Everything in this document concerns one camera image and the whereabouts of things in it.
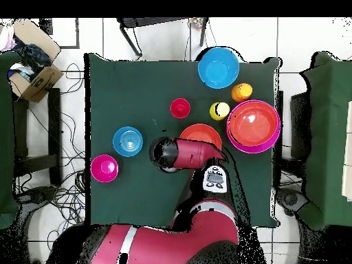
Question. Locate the dark blue cloth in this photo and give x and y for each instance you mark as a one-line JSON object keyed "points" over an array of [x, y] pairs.
{"points": [[33, 57]]}

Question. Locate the black stool frame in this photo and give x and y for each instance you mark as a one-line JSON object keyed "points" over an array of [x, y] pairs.
{"points": [[129, 22]]}

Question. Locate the black pedestal leg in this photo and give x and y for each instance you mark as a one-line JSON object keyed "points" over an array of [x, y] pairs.
{"points": [[41, 194], [290, 199]]}

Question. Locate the black bench frame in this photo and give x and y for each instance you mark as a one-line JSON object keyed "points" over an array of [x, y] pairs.
{"points": [[54, 123]]}

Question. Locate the orange cup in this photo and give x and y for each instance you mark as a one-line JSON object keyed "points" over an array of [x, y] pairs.
{"points": [[240, 93]]}

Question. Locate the dark green tablecloth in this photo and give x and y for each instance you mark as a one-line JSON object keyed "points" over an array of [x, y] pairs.
{"points": [[137, 90]]}

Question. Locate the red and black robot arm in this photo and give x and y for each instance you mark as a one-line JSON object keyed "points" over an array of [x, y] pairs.
{"points": [[165, 244]]}

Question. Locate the large blue bowl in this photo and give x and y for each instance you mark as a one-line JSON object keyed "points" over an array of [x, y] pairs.
{"points": [[218, 67]]}

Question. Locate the cardboard box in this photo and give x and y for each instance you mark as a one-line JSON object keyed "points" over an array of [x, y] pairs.
{"points": [[41, 82]]}

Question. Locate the green cloth covered table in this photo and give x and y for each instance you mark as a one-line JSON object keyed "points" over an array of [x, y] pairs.
{"points": [[7, 137], [330, 96]]}

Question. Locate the small blue bowl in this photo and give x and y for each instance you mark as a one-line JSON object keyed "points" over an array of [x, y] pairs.
{"points": [[128, 141]]}

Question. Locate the orange-red bowl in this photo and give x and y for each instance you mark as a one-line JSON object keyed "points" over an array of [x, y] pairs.
{"points": [[253, 123], [200, 133]]}

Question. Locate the large pink bowl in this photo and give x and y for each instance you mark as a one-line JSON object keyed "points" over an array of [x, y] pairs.
{"points": [[255, 150]]}

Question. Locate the colourful small objects pile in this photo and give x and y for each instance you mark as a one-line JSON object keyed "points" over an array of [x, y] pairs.
{"points": [[196, 23]]}

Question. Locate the small magenta bowl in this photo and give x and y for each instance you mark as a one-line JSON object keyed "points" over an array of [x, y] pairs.
{"points": [[104, 168]]}

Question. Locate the yellow cup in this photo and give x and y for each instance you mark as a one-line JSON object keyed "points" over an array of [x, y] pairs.
{"points": [[216, 114]]}

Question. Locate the red cup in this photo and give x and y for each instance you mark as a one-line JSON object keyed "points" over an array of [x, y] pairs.
{"points": [[180, 108]]}

